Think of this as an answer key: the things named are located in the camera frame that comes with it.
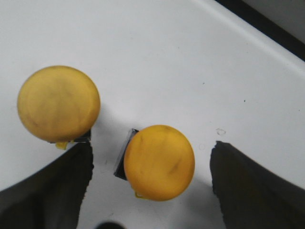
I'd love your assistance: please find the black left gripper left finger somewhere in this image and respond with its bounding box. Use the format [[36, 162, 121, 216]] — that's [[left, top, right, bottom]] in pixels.
[[0, 143, 93, 229]]

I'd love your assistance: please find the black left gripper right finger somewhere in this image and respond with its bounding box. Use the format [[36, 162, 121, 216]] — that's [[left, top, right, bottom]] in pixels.
[[210, 141, 305, 229]]

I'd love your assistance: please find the yellow mushroom button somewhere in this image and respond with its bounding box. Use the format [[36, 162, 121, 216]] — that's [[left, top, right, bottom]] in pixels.
[[114, 125, 195, 201], [17, 65, 101, 149]]

